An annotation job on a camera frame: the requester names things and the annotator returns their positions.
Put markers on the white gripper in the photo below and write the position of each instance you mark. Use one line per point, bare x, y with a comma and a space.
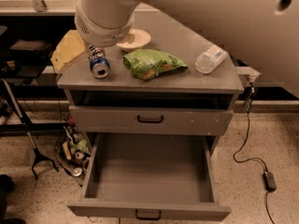
104, 31

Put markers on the blue pepsi can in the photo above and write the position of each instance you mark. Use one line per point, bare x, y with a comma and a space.
99, 65

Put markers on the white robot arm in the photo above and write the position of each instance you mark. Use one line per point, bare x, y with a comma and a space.
264, 34

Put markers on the grey drawer cabinet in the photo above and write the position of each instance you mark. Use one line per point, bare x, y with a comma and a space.
163, 100

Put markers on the closed grey upper drawer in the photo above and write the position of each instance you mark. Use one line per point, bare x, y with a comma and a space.
97, 119

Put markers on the open grey middle drawer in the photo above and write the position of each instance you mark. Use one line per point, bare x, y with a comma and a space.
150, 177

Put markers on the green chip bag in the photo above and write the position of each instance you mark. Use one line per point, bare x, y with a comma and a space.
148, 64

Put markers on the dark box on shelf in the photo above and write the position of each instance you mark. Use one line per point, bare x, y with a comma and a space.
31, 49

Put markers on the pile of cans and trash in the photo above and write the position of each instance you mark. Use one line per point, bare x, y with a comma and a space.
74, 153

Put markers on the clear plastic water bottle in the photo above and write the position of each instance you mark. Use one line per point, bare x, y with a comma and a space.
209, 60

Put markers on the black grabber tool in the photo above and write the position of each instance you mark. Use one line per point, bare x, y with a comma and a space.
26, 124

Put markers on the black power adapter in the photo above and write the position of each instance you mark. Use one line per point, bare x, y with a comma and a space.
270, 182

